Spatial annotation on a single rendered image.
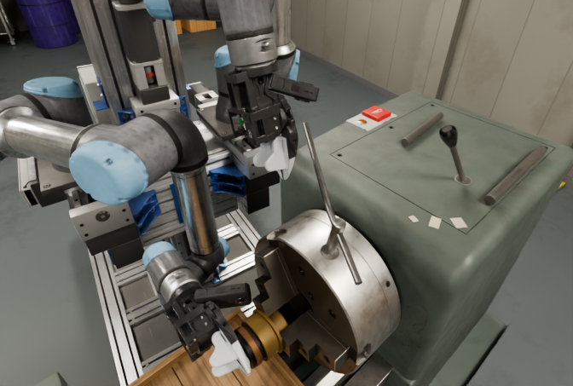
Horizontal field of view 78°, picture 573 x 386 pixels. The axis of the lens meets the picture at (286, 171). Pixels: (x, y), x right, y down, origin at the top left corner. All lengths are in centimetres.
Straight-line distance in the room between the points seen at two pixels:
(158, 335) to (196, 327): 110
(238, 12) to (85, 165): 34
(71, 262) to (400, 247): 218
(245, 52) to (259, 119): 10
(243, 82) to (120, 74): 70
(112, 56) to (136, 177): 64
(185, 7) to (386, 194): 52
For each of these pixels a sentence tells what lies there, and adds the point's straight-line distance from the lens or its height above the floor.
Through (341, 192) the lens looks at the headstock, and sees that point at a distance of 78.
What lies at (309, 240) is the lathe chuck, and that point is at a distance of 68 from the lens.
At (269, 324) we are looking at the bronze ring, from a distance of 71.
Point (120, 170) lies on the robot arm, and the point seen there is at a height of 140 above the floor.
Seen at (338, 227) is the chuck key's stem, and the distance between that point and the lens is 59.
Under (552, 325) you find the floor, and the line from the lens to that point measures 243.
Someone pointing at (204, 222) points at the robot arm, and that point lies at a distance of 87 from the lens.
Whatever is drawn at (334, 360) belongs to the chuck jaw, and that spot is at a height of 111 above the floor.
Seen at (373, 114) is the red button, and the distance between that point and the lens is 105.
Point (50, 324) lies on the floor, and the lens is 235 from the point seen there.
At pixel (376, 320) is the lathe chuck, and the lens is 71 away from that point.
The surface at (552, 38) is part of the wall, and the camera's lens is 330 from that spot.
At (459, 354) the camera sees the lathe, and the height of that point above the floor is 54.
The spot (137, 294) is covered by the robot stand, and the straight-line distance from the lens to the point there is 199.
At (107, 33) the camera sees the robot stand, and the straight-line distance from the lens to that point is 120.
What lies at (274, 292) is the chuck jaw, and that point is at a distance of 72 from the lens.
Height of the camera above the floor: 174
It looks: 37 degrees down
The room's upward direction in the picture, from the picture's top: straight up
